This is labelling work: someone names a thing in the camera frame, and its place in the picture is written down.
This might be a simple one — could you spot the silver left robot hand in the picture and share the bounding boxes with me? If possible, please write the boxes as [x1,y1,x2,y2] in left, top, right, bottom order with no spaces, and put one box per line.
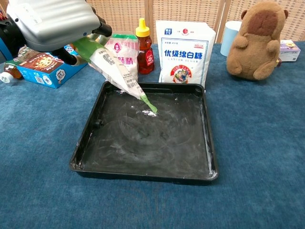
[6,0,112,65]

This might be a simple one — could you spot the green white corn starch bag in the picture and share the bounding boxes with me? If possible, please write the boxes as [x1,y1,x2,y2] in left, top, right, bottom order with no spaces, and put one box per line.
[71,33,159,115]

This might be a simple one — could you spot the dark green labelled bottle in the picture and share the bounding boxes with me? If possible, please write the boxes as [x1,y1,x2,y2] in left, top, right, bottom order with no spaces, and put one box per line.
[17,45,34,61]

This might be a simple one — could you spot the blue snack box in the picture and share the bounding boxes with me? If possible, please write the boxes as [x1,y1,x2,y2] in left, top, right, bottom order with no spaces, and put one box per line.
[16,45,88,89]

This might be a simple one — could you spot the amber drink bottle white cap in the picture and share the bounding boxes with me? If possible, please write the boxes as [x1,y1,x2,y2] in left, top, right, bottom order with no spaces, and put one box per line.
[0,60,23,83]

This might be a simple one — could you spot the pink white seasoning bag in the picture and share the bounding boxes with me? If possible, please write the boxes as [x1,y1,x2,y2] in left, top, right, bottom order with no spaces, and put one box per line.
[104,33,140,82]

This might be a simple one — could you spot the bear-shaped honey bottle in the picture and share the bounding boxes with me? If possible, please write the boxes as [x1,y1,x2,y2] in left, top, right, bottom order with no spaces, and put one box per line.
[135,18,155,75]

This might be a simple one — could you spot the white caster sugar bag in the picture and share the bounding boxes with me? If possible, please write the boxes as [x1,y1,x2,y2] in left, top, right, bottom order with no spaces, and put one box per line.
[156,20,216,89]

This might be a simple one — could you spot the wooden rattan folding screen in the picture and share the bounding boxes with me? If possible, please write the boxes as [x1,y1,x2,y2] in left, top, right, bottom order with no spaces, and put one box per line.
[0,0,305,45]

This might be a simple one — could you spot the black square plastic tray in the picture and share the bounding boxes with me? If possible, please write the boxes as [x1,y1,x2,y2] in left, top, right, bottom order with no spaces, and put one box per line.
[69,81,219,186]

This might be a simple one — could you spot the light blue cup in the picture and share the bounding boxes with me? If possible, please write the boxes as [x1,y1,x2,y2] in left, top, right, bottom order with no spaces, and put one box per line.
[220,21,243,57]

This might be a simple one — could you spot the brown capybara plush toy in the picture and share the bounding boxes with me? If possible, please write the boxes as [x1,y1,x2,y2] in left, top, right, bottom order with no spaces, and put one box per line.
[226,0,289,81]

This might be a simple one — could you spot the blue table cloth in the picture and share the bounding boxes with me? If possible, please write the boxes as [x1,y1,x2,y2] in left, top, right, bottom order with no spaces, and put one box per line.
[0,41,305,229]

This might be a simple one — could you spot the small purple white box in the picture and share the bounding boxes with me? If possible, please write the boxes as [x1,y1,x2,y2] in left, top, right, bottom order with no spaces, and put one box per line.
[278,40,302,63]

